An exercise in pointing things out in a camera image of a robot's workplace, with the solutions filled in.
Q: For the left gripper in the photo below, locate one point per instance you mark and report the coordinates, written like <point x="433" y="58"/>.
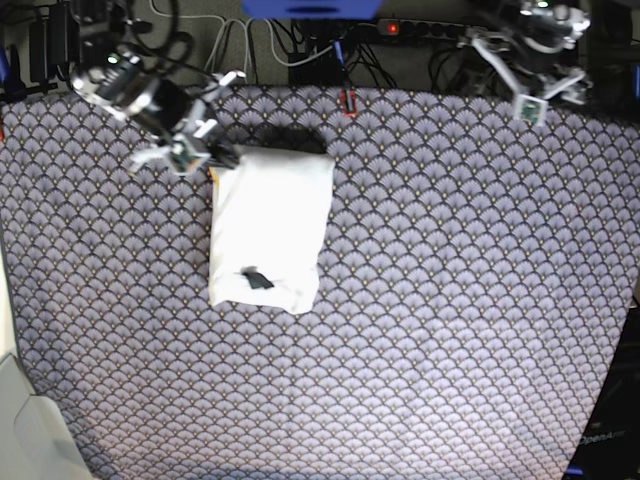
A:
<point x="535" y="71"/>

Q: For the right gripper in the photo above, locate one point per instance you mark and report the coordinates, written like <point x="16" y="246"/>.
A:
<point x="167" y="111"/>

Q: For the white printed T-shirt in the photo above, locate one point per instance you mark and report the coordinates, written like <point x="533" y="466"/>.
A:
<point x="269" y="220"/>

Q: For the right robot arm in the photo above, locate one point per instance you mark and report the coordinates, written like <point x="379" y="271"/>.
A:
<point x="116" y="65"/>

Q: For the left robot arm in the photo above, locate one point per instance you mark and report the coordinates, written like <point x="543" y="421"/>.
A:
<point x="537" y="19"/>

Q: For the red black table clamp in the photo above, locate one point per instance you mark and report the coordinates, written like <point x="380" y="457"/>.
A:
<point x="348" y="102"/>

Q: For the blue box at top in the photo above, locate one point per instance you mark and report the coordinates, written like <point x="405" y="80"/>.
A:
<point x="311" y="9"/>

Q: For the black power strip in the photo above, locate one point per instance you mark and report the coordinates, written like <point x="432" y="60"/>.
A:
<point x="420" y="29"/>

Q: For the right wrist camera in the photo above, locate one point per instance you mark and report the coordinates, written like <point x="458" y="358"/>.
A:
<point x="186" y="155"/>

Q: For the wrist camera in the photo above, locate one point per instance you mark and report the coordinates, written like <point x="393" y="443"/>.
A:
<point x="530" y="109"/>
<point x="186" y="155"/>

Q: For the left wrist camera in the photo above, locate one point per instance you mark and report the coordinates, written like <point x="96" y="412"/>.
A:
<point x="530" y="109"/>

